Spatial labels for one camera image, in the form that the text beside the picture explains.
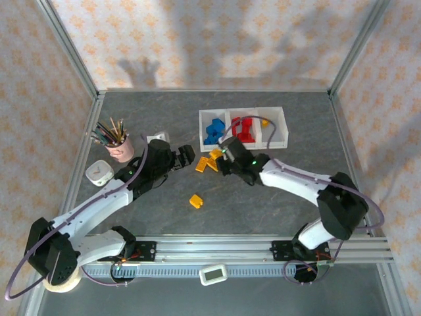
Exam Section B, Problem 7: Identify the white three-compartment container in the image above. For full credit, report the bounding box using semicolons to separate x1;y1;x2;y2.
198;107;291;153

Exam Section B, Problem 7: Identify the small white square box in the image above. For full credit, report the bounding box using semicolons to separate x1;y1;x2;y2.
145;130;171;145

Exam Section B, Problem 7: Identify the pink pencil cup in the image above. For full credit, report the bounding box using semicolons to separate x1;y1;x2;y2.
104;133;135;163

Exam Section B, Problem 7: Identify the small white square clock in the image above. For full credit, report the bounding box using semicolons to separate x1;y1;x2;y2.
85;160;115;188

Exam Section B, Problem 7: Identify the white digital timer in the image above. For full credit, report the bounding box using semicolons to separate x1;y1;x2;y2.
199;263;228;286

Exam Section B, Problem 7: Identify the beige masking tape roll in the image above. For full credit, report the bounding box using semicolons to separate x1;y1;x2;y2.
43;269;82;293

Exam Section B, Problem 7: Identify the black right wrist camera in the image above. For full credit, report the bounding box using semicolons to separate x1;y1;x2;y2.
219;137;245;163

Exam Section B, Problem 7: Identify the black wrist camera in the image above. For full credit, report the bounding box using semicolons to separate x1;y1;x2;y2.
219;137;245;163
146;140;174;167

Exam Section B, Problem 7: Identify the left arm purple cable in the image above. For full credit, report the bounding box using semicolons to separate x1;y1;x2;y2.
5;134;151;301

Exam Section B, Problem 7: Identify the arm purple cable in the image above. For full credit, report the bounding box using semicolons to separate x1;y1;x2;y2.
220;115;385;284
5;134;151;301

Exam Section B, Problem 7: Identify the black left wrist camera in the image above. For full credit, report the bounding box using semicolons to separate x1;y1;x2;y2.
146;140;174;167

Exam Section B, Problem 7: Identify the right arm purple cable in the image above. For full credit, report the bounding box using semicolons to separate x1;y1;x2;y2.
220;115;385;284

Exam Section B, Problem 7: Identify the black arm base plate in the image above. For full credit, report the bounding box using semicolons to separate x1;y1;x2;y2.
124;241;157;263
271;240;330;263

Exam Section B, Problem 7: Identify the aluminium side rail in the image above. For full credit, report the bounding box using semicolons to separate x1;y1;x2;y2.
54;92;106;238
328;93;392;238

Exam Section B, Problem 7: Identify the thin aluminium table-edge rail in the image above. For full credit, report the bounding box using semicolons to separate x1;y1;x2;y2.
98;87;332;94

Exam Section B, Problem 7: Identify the long aluminium mounting rail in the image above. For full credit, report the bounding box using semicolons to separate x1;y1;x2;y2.
78;234;395;264

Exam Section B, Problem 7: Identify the grey slotted cable duct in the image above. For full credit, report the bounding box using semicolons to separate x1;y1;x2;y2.
80;263;322;278

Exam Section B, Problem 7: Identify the aluminium frame post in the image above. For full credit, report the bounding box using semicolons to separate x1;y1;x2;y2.
35;0;101;99
328;0;392;99

